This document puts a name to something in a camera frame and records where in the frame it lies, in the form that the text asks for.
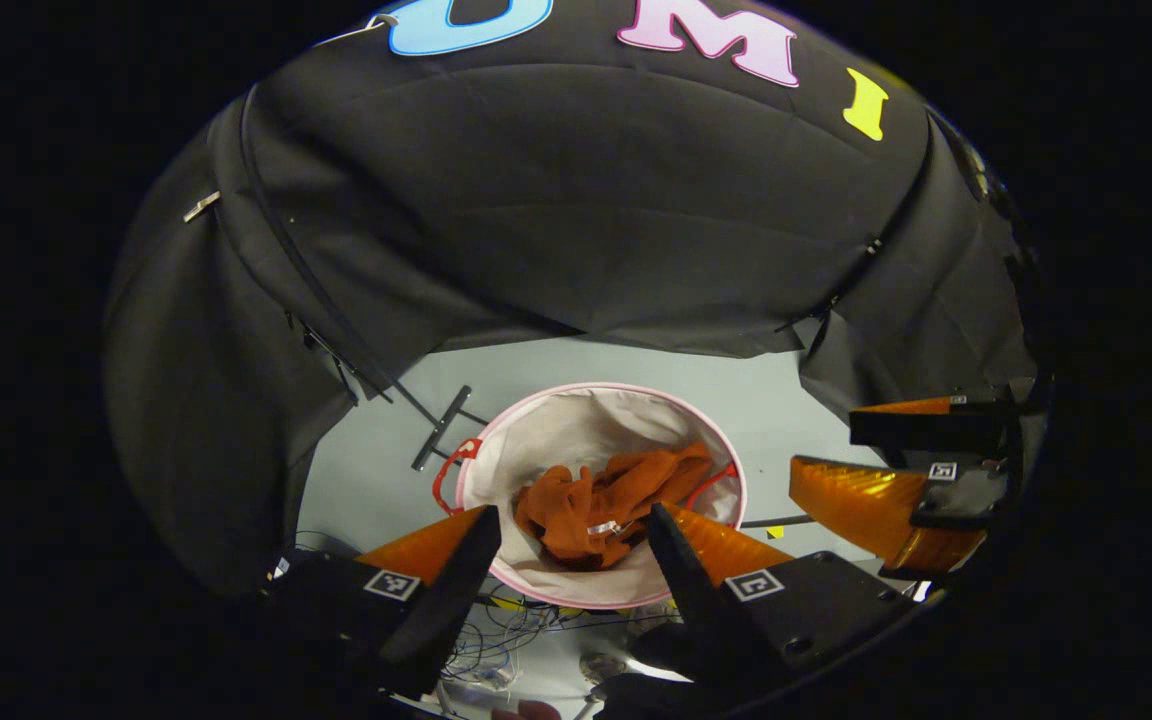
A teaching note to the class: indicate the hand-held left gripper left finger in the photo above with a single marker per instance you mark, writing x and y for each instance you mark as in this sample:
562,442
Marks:
446,600

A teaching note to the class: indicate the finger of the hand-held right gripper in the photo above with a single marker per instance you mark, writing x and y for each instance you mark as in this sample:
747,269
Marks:
866,505
936,428

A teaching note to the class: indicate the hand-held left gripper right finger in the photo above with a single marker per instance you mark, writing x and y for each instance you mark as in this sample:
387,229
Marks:
696,600

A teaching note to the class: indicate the orange ribbed shirt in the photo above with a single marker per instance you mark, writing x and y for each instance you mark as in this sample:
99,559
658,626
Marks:
576,510

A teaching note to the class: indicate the pink white laundry hamper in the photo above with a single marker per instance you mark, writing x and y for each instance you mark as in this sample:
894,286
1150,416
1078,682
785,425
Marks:
586,420

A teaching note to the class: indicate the black backdrop cloth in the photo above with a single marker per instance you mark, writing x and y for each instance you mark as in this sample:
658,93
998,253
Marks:
586,200

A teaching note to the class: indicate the silver metal clip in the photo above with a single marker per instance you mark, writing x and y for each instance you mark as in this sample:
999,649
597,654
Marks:
201,206

